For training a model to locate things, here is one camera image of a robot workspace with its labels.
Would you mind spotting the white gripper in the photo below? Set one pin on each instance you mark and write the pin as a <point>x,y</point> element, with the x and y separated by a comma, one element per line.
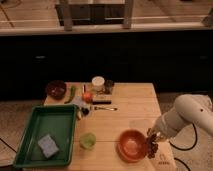
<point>158,132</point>

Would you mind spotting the dark purple grape bunch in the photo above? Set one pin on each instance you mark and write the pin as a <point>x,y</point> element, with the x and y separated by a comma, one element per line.
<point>152,146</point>

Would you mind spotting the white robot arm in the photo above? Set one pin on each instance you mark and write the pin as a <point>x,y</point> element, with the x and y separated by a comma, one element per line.
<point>187,109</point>

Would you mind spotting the red orange bowl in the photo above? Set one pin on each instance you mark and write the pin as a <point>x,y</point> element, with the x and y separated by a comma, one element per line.
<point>131,146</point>

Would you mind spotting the dark red bowl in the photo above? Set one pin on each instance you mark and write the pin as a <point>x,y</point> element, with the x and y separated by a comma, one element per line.
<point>56,89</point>

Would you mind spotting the dark small jar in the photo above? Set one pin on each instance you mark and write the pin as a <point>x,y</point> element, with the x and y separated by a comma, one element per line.
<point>109,84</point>

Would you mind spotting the black rectangular block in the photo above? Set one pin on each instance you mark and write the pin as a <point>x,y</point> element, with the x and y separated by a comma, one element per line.
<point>101,100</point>

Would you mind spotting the small green cup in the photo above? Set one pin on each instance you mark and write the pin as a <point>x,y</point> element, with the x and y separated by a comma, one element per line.
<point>87,141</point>

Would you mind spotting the white lidded container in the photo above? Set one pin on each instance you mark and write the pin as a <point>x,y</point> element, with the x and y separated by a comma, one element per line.
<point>98,83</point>

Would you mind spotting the orange tomato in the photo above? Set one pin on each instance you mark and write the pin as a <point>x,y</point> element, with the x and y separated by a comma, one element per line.
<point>87,97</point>

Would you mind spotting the light cloth with dark object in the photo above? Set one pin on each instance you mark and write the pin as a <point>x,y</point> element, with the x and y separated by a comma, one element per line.
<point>82,106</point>

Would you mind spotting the green chili pepper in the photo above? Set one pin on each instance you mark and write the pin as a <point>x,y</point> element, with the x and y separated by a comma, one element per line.
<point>72,94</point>

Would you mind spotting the green plastic tray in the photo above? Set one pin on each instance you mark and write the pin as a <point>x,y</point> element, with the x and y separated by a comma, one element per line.
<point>57,122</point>

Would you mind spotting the blue grey sponge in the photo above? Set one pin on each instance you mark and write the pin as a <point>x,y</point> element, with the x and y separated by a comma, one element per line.
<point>48,146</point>

